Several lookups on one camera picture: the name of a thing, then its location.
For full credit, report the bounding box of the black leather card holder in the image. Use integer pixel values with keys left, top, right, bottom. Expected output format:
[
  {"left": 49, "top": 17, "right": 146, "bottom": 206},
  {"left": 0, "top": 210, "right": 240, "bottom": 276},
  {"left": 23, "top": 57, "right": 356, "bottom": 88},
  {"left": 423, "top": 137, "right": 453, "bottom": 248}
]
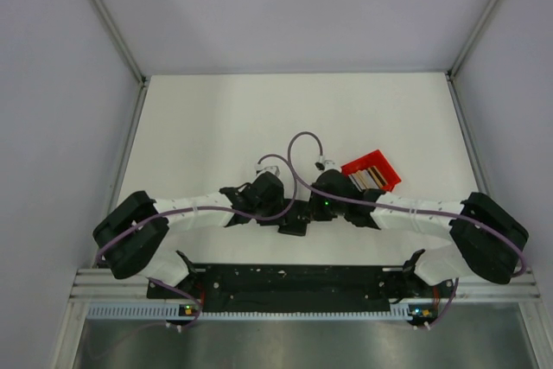
[{"left": 277, "top": 210, "right": 311, "bottom": 237}]

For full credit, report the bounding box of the red plastic card tray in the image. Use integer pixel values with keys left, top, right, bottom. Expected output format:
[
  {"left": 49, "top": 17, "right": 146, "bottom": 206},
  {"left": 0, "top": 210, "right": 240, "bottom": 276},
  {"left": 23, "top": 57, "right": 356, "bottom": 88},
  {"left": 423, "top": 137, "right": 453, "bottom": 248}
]
[{"left": 341, "top": 150, "right": 402, "bottom": 192}]

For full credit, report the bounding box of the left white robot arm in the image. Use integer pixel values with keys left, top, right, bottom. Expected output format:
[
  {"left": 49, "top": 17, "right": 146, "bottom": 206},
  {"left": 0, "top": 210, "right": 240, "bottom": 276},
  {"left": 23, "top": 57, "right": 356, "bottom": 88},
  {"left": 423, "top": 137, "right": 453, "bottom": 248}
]
[{"left": 92, "top": 170, "right": 305, "bottom": 297}]

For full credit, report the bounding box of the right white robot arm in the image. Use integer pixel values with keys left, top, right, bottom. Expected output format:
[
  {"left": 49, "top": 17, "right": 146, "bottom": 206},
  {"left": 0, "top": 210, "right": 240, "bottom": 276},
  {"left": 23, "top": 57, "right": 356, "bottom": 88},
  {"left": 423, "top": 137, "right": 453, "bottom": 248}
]
[{"left": 309, "top": 169, "right": 529, "bottom": 296}]

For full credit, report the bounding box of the gold striped credit card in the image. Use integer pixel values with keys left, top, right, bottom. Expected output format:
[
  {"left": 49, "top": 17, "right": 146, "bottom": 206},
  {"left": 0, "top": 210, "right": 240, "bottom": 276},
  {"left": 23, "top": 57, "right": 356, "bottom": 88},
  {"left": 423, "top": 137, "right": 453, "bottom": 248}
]
[{"left": 347, "top": 166, "right": 388, "bottom": 191}]

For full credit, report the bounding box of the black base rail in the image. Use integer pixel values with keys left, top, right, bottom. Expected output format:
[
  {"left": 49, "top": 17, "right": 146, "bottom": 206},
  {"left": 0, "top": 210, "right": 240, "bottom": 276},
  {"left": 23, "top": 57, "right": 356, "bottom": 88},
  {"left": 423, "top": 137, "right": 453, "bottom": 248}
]
[{"left": 146, "top": 261, "right": 461, "bottom": 313}]

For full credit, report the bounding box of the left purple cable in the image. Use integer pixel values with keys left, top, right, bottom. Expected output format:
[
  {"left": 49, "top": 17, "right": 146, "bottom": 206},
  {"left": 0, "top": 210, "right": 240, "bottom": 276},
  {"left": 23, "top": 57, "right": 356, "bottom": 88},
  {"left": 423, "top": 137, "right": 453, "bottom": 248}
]
[{"left": 94, "top": 153, "right": 299, "bottom": 269}]

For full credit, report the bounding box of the grey slotted cable duct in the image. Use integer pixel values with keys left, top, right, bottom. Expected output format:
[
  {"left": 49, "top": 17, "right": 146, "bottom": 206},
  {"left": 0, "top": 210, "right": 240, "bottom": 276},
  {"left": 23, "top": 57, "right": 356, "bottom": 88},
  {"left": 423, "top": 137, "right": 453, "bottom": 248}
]
[{"left": 86, "top": 302, "right": 435, "bottom": 321}]

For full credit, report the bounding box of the right aluminium frame post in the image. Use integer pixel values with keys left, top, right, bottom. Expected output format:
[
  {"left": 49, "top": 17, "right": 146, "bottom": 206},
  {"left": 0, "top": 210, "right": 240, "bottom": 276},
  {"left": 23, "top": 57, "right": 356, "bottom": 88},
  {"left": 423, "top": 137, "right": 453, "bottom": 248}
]
[{"left": 447, "top": 0, "right": 504, "bottom": 82}]

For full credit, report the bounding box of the aluminium frame post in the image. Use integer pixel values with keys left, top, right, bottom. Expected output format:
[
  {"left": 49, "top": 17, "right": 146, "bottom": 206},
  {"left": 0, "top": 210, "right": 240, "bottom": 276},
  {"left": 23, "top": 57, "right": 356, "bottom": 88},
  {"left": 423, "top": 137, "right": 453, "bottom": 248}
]
[
  {"left": 88, "top": 0, "right": 147, "bottom": 85},
  {"left": 447, "top": 0, "right": 504, "bottom": 82}
]

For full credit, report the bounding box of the left aluminium frame post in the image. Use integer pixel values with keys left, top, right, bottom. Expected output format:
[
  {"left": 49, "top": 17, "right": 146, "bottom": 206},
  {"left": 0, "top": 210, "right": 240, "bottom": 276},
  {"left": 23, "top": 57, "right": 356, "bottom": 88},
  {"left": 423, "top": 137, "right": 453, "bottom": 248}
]
[{"left": 88, "top": 0, "right": 147, "bottom": 85}]

